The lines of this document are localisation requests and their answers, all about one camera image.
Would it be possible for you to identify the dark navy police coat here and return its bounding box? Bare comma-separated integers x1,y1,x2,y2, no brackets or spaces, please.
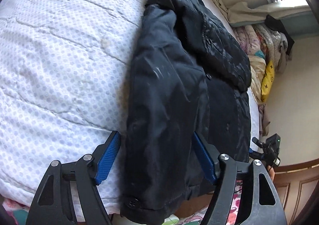
120,0,251,224

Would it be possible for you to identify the person's right hand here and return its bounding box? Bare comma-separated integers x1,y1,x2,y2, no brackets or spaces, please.
266,166,275,182

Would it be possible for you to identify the wooden cabinet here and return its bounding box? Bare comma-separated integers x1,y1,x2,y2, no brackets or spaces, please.
274,159,318,224

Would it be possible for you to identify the yellow patterned pillow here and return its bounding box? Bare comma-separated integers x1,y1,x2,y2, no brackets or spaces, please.
261,60,275,102

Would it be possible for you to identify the pink floral bedsheet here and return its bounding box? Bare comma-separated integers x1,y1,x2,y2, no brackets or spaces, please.
1,180,242,224

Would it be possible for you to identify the pile of folded quilts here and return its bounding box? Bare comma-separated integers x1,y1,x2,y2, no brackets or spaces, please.
232,24,290,136

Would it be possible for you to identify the black garment on pile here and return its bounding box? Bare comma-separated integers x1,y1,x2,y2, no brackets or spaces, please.
264,15,295,56

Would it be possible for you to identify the beige curtain right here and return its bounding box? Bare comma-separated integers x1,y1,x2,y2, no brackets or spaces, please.
212,0,311,27

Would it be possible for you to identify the white quilted mattress cover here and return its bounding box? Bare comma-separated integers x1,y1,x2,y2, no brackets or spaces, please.
0,0,260,222

